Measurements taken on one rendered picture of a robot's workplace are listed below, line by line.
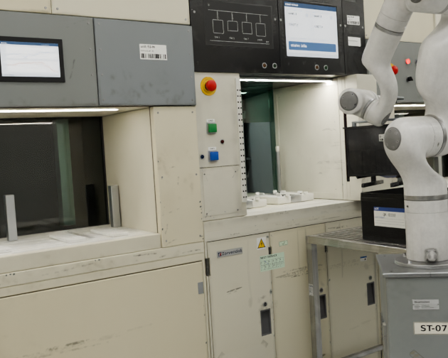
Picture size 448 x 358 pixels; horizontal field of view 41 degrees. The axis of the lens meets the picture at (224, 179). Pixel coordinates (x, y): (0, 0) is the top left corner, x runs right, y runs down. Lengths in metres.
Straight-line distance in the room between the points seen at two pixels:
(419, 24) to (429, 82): 1.30
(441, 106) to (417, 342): 0.66
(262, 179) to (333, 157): 0.68
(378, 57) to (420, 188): 0.43
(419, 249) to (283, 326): 0.81
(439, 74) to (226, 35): 0.83
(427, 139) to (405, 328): 0.52
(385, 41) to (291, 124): 1.08
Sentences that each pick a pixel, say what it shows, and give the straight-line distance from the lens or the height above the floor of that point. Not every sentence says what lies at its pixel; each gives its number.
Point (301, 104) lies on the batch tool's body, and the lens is 2.80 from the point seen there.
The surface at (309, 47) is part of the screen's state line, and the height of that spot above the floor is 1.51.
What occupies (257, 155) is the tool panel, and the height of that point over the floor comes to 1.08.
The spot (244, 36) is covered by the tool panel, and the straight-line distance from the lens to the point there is 2.26.
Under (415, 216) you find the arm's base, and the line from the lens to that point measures 1.76.
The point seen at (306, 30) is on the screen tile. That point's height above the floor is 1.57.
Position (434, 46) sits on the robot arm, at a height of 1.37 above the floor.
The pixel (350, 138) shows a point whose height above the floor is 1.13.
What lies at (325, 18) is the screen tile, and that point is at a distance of 2.54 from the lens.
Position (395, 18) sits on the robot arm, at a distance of 1.85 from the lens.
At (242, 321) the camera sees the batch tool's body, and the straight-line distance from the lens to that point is 2.26.
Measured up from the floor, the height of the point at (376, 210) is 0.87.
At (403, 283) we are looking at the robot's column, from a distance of 1.71.
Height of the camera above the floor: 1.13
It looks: 3 degrees down
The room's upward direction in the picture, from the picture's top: 3 degrees counter-clockwise
